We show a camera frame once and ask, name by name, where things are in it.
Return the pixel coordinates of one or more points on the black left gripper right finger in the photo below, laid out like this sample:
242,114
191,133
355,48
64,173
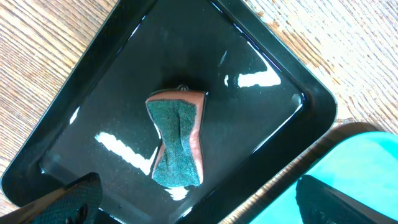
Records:
319,203

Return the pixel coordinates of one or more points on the teal plastic tray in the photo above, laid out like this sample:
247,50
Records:
363,167

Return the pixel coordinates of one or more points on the black plastic tray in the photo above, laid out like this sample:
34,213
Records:
263,108

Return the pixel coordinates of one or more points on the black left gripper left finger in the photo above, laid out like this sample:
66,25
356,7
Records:
76,203

